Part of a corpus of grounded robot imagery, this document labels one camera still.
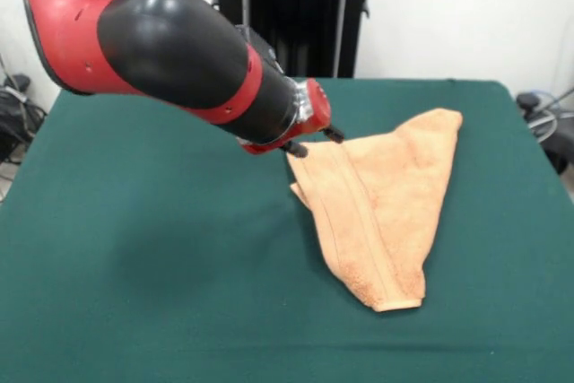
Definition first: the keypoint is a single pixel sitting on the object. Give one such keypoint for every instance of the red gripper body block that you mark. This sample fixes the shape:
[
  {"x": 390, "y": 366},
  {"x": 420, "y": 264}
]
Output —
[{"x": 318, "y": 109}]

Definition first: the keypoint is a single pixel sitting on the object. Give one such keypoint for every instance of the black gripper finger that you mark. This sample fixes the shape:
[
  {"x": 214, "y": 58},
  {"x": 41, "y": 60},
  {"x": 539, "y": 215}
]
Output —
[
  {"x": 297, "y": 150},
  {"x": 334, "y": 134}
]

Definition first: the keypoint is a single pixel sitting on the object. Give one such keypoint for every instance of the tan terry towel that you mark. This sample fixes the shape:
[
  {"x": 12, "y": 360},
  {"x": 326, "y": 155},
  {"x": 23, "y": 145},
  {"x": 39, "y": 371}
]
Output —
[{"x": 385, "y": 203}]

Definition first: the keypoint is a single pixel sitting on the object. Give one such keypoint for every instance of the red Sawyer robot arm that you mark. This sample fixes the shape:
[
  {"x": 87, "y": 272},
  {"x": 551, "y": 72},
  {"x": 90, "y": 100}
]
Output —
[{"x": 157, "y": 51}]

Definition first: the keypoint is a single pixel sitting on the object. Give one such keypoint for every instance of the dark green table cloth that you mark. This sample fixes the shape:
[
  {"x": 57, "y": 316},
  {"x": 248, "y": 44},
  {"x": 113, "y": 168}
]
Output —
[{"x": 134, "y": 266}]

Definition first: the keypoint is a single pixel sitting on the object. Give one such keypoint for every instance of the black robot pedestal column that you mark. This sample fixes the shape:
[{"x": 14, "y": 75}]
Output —
[{"x": 305, "y": 20}]

